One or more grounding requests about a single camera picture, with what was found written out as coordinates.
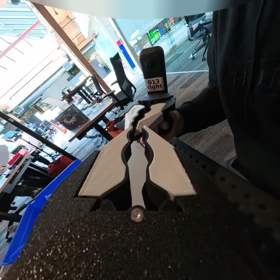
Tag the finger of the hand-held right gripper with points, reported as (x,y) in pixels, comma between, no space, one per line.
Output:
(155,116)
(133,113)

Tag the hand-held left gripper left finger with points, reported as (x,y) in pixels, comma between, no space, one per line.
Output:
(107,168)

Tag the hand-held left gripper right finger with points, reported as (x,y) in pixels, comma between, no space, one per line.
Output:
(170,170)

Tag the blue plastic bin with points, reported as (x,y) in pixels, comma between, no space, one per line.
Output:
(30,216)

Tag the person's right hand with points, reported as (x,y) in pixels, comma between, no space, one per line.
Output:
(177,124)

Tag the black office chair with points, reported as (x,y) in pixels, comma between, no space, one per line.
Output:
(97,85)
(124,87)
(196,28)

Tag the red plastic container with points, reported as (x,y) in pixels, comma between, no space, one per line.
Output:
(111,131)
(61,165)

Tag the blue and red panel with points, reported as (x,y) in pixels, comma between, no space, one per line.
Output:
(126,54)

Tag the green lit screen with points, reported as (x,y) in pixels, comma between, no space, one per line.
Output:
(155,36)

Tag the wooden desk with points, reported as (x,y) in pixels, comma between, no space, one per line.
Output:
(76,86)
(98,113)

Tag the dark printed box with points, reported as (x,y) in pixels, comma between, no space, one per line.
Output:
(72,118)

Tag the black perforated pad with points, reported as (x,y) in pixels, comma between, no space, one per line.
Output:
(240,196)

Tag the black slanted pole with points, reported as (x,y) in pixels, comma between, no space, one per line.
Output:
(39,134)

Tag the slanted wooden beam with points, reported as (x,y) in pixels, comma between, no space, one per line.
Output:
(65,41)

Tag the person's black-clothed body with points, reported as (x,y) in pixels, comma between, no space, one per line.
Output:
(251,87)

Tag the red ceiling pipe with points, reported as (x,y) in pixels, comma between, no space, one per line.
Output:
(19,39)

